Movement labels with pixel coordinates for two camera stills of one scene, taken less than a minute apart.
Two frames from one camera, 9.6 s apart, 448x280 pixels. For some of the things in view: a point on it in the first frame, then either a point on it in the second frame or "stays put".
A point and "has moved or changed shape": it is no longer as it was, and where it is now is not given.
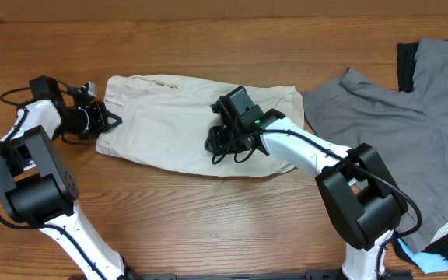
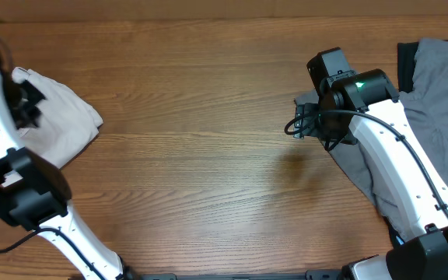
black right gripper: (217, 138) → (335, 139)
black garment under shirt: (406, 64) stays put
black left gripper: (103, 114) → (29, 111)
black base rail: (313, 274) stays put
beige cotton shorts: (165, 121) has moved or changed shape
